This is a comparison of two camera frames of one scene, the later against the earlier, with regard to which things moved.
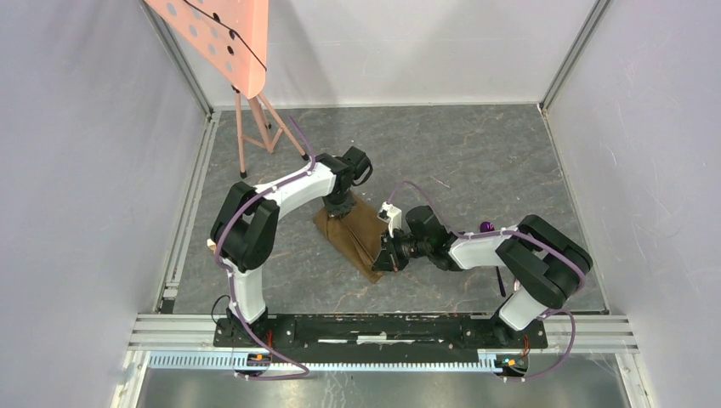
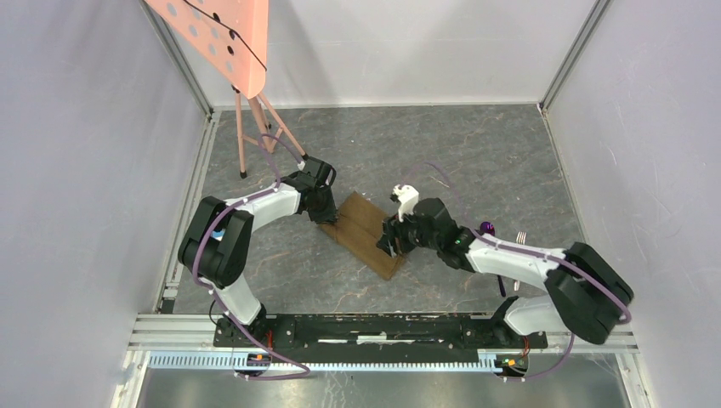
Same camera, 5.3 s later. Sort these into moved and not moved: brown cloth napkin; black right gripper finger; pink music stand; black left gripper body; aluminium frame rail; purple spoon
Moved: brown cloth napkin; black left gripper body; black right gripper finger
Not moved: pink music stand; purple spoon; aluminium frame rail
